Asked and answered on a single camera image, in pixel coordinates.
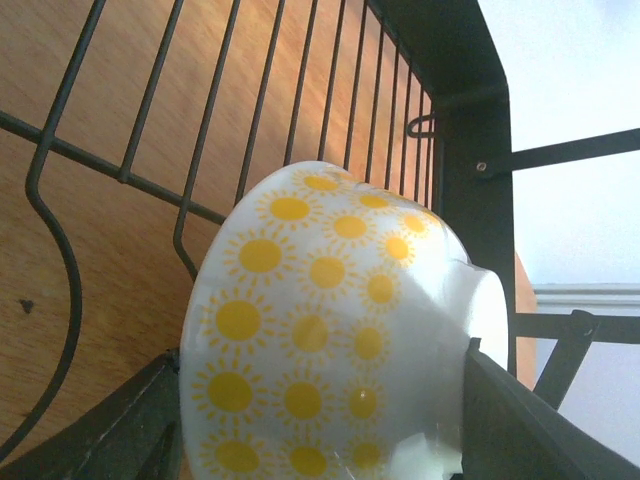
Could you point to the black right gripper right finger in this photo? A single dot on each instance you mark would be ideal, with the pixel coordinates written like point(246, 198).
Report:
point(510, 433)

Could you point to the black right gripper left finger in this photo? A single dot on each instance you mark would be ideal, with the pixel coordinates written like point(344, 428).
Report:
point(134, 433)

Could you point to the sun pattern ceramic bowl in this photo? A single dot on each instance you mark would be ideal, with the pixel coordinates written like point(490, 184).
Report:
point(326, 335)

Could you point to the black wire dish rack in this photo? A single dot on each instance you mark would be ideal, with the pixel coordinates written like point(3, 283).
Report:
point(449, 49)

